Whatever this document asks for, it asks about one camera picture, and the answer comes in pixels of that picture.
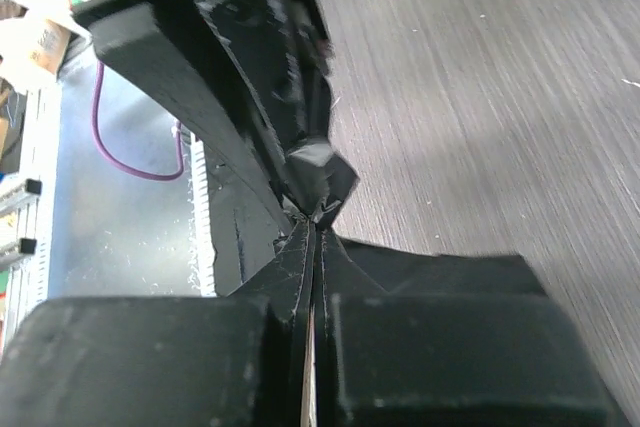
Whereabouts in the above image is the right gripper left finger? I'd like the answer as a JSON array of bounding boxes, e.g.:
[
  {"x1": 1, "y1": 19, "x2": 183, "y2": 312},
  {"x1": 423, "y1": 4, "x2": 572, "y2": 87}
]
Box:
[{"x1": 0, "y1": 219, "x2": 314, "y2": 427}]

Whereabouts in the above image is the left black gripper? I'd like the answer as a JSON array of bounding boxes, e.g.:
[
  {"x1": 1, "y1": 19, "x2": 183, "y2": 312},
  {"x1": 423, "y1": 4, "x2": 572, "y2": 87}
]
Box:
[{"x1": 69, "y1": 0, "x2": 330, "y2": 234}]

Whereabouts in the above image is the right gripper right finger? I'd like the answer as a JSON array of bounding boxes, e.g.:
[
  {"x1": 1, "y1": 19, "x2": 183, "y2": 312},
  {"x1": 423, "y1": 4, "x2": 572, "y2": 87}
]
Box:
[{"x1": 314, "y1": 231, "x2": 628, "y2": 426}]

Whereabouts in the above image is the black trash bag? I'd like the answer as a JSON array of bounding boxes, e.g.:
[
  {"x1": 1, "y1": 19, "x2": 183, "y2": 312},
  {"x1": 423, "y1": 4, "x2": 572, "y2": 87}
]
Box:
[{"x1": 286, "y1": 2, "x2": 359, "y2": 229}]

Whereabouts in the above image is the cardboard box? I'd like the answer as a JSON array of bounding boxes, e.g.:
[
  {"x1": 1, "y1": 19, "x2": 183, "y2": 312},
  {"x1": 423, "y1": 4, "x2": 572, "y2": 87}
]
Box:
[{"x1": 1, "y1": 0, "x2": 71, "y2": 86}]

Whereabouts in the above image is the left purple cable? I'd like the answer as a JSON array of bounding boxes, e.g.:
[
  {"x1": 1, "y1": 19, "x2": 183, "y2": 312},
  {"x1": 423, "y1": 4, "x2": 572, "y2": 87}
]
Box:
[{"x1": 92, "y1": 60, "x2": 187, "y2": 183}]

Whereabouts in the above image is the white slotted cable duct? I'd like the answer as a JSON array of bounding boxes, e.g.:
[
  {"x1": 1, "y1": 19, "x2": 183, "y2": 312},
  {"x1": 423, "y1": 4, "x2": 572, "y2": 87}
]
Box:
[{"x1": 174, "y1": 124, "x2": 216, "y2": 297}]

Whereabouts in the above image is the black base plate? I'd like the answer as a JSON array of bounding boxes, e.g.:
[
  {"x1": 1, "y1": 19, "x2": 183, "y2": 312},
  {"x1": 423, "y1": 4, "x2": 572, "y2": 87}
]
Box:
[{"x1": 204, "y1": 147, "x2": 281, "y2": 296}]

